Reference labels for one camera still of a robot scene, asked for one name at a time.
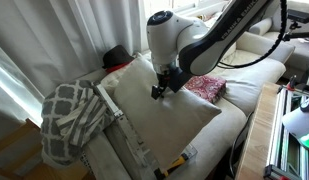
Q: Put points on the grey curtain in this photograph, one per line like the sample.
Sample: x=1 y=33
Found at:
x=44 y=43

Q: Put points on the beige pillow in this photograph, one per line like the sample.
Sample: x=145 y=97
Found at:
x=168 y=124

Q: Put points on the grey white patterned cloth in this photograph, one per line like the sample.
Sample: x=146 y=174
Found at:
x=72 y=115

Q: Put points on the small white stool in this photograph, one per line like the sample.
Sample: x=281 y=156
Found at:
x=136 y=159

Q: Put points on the aluminium frame rail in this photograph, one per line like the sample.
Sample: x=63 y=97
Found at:
x=288 y=154

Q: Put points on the black hat with red band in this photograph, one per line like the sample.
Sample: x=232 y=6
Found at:
x=116 y=58

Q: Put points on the beige sofa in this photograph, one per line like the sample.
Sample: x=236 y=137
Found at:
x=243 y=87

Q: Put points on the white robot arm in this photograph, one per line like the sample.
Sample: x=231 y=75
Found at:
x=184 y=47

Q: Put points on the red patterned cushion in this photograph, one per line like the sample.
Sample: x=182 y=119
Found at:
x=207 y=87

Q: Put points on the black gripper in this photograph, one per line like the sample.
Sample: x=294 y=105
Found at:
x=169 y=76

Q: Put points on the light wooden table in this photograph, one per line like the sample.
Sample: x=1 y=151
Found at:
x=254 y=155

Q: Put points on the yellow black tool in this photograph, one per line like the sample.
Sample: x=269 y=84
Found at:
x=177 y=163

